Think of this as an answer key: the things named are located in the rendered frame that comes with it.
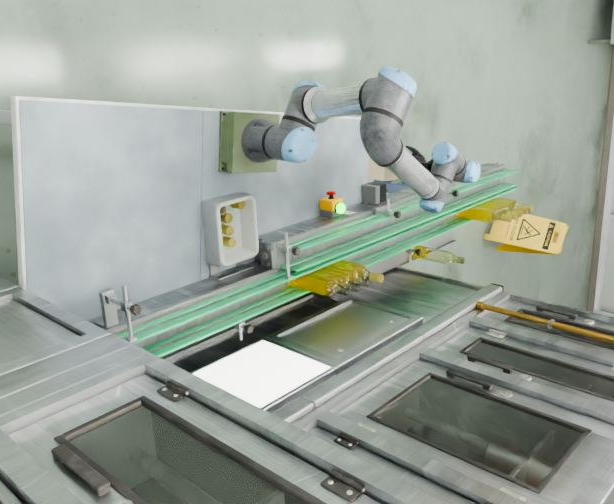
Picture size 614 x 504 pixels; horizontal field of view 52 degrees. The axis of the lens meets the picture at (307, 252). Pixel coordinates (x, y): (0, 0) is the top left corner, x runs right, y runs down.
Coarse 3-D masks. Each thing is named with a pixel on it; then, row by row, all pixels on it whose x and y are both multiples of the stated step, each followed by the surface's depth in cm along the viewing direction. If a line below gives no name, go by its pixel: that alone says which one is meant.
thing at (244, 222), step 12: (228, 204) 213; (252, 204) 221; (216, 216) 211; (240, 216) 227; (252, 216) 223; (240, 228) 228; (252, 228) 225; (240, 240) 229; (252, 240) 226; (228, 252) 226; (240, 252) 226; (252, 252) 226; (228, 264) 217
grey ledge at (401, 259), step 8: (448, 232) 316; (432, 240) 306; (440, 240) 311; (448, 240) 317; (456, 240) 320; (440, 248) 309; (392, 256) 283; (400, 256) 288; (408, 256) 293; (376, 264) 275; (384, 264) 280; (392, 264) 284; (400, 264) 289; (376, 272) 276
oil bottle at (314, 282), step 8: (312, 272) 232; (296, 280) 232; (304, 280) 229; (312, 280) 226; (320, 280) 224; (328, 280) 223; (336, 280) 224; (304, 288) 230; (312, 288) 227; (320, 288) 224; (328, 288) 222
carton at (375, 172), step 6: (372, 162) 229; (372, 168) 229; (378, 168) 228; (384, 168) 226; (372, 174) 230; (378, 174) 228; (384, 174) 226; (390, 174) 229; (384, 180) 227; (390, 180) 230
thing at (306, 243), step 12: (480, 180) 323; (492, 180) 322; (408, 204) 280; (372, 216) 263; (384, 216) 262; (336, 228) 248; (348, 228) 247; (360, 228) 248; (300, 240) 234; (312, 240) 235; (324, 240) 233
